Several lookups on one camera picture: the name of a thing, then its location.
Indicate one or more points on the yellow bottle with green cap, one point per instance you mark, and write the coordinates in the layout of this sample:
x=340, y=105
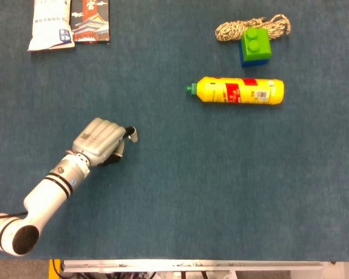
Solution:
x=238, y=90

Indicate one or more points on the black red illustrated box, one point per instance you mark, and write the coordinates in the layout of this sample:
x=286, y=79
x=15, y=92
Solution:
x=90, y=21

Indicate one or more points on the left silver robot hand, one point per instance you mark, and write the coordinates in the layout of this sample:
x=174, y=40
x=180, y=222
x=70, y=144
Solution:
x=100, y=141

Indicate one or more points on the aluminium frame rail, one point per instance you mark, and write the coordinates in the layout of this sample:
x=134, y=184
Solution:
x=192, y=265

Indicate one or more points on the green toy building block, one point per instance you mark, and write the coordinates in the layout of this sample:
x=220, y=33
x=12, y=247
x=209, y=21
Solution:
x=256, y=45

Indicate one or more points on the white snack bag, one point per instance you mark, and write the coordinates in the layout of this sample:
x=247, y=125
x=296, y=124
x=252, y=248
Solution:
x=51, y=24

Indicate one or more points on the blue-green table cloth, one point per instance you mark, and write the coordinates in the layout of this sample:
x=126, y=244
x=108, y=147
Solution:
x=174, y=162

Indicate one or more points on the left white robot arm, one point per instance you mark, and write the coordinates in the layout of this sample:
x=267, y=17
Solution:
x=43, y=197

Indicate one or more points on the blue toy building block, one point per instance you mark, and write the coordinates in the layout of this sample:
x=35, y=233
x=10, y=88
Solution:
x=254, y=62

